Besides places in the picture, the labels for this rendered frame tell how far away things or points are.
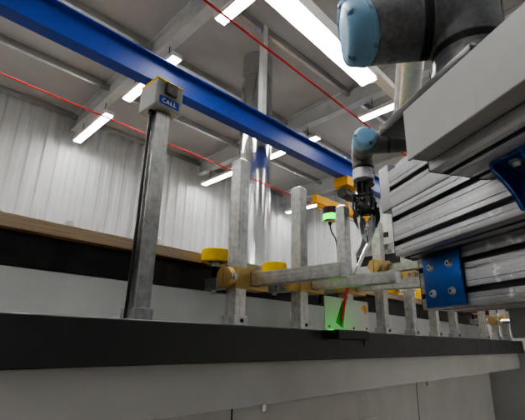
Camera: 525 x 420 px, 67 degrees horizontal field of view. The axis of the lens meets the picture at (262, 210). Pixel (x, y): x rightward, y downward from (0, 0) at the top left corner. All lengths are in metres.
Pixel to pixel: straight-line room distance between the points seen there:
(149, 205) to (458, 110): 0.61
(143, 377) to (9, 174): 7.76
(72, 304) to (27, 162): 7.69
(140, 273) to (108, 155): 8.49
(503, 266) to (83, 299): 0.82
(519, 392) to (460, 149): 3.27
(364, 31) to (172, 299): 0.79
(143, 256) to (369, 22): 0.59
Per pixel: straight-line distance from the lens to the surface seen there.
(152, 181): 0.87
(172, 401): 0.89
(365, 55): 0.77
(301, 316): 1.15
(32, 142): 8.78
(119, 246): 1.02
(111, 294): 1.03
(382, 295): 1.59
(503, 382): 3.71
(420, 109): 0.52
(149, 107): 0.94
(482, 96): 0.44
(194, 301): 1.16
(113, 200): 9.02
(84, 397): 0.80
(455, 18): 0.77
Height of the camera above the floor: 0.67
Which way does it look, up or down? 18 degrees up
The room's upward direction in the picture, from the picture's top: 1 degrees clockwise
